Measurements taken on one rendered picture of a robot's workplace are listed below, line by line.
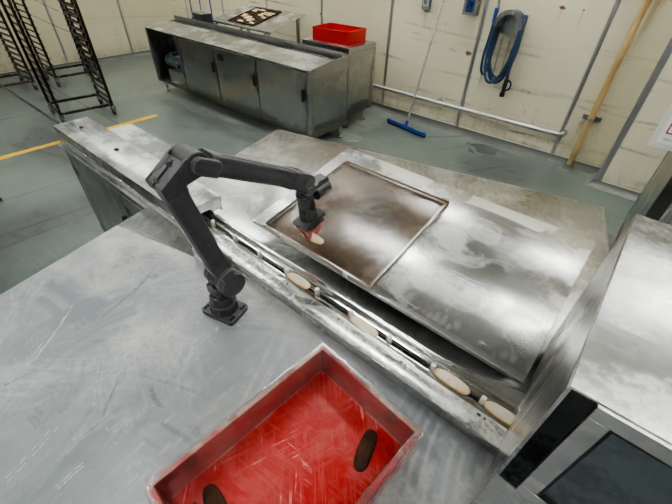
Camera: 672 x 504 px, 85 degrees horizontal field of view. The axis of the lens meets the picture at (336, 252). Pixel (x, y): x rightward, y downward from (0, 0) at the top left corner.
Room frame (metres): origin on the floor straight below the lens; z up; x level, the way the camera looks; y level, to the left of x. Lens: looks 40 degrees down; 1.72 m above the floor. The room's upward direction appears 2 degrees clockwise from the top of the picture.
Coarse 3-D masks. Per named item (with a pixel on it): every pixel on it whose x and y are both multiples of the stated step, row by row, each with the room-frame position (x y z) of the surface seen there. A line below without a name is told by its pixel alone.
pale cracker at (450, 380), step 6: (438, 372) 0.54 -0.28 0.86; (444, 372) 0.54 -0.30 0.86; (438, 378) 0.53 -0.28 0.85; (444, 378) 0.52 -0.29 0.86; (450, 378) 0.52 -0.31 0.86; (456, 378) 0.52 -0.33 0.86; (450, 384) 0.51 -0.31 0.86; (456, 384) 0.51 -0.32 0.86; (462, 384) 0.51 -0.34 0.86; (456, 390) 0.49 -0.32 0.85; (462, 390) 0.49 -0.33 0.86; (468, 390) 0.49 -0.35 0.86
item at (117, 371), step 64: (128, 256) 1.00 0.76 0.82; (192, 256) 1.01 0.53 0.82; (0, 320) 0.69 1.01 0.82; (64, 320) 0.70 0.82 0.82; (128, 320) 0.70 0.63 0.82; (192, 320) 0.71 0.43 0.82; (256, 320) 0.72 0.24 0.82; (0, 384) 0.48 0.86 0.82; (64, 384) 0.49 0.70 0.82; (128, 384) 0.50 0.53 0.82; (192, 384) 0.50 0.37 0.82; (256, 384) 0.51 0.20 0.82; (384, 384) 0.52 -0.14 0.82; (0, 448) 0.33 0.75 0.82; (64, 448) 0.33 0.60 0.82; (128, 448) 0.34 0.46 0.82; (448, 448) 0.36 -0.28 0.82
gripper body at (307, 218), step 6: (300, 210) 1.00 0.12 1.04; (306, 210) 1.00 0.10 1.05; (312, 210) 1.01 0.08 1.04; (318, 210) 1.06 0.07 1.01; (300, 216) 1.01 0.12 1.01; (306, 216) 1.00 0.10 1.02; (312, 216) 1.01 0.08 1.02; (318, 216) 1.03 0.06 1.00; (294, 222) 1.01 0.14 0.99; (300, 222) 1.01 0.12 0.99; (306, 222) 1.00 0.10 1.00; (312, 222) 1.00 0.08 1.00; (306, 228) 0.98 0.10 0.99
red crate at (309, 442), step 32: (320, 384) 0.51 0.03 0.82; (288, 416) 0.42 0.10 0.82; (320, 416) 0.43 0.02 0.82; (352, 416) 0.43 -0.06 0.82; (256, 448) 0.35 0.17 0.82; (288, 448) 0.35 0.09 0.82; (320, 448) 0.35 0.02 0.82; (352, 448) 0.36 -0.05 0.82; (384, 448) 0.36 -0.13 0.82; (192, 480) 0.28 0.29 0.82; (224, 480) 0.28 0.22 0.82; (256, 480) 0.28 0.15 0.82; (288, 480) 0.28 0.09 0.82; (320, 480) 0.29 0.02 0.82; (352, 480) 0.29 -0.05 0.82
